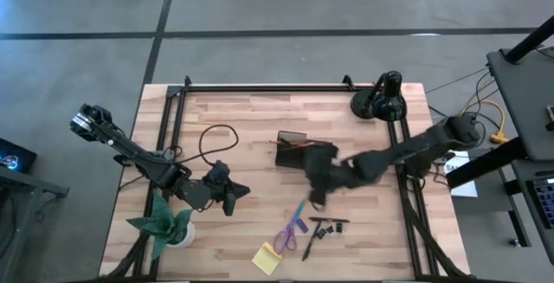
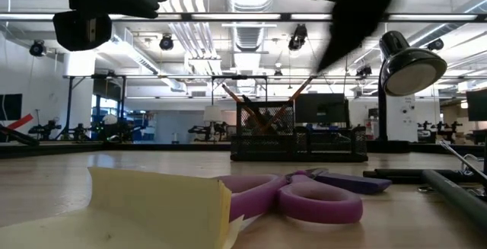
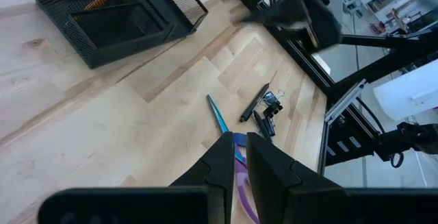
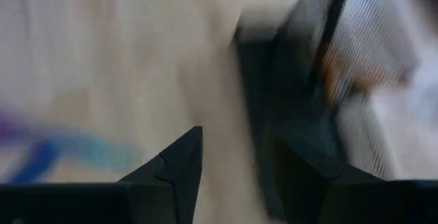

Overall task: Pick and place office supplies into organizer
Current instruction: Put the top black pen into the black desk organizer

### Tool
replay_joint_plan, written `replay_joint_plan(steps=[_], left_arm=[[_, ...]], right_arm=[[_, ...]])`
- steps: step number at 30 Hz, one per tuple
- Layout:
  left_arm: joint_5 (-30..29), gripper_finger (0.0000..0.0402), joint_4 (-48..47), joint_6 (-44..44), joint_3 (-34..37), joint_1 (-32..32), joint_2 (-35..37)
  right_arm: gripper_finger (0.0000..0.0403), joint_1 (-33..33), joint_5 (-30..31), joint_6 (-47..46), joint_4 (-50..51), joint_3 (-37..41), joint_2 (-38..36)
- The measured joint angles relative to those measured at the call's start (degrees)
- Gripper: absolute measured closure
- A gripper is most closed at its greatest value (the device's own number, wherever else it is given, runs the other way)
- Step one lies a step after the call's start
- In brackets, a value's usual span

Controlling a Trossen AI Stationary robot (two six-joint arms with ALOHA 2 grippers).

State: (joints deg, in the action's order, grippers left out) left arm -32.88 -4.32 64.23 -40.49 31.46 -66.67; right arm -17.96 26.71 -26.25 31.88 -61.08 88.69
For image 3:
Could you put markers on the black mesh desk organizer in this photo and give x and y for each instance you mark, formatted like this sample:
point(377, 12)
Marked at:
point(116, 46)

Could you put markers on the black aluminium table frame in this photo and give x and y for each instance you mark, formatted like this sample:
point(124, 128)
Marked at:
point(323, 81)

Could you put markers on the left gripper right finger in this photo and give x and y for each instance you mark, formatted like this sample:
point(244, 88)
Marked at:
point(273, 183)

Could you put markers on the black desk base beam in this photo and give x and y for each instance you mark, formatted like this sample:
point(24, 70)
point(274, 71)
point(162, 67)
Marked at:
point(376, 70)

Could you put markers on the black binder clip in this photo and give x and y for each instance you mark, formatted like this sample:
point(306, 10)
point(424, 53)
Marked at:
point(269, 126)
point(273, 109)
point(270, 98)

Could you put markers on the white paper sheet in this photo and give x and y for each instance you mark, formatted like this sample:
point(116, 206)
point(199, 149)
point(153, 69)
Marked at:
point(410, 90)

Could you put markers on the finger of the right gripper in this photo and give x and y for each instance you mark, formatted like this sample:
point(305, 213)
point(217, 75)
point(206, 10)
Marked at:
point(277, 15)

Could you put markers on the blue eraser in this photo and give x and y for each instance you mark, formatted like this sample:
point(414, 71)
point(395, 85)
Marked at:
point(240, 140)

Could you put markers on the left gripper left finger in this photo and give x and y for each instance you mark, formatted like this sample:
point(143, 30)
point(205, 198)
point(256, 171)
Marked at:
point(219, 169)

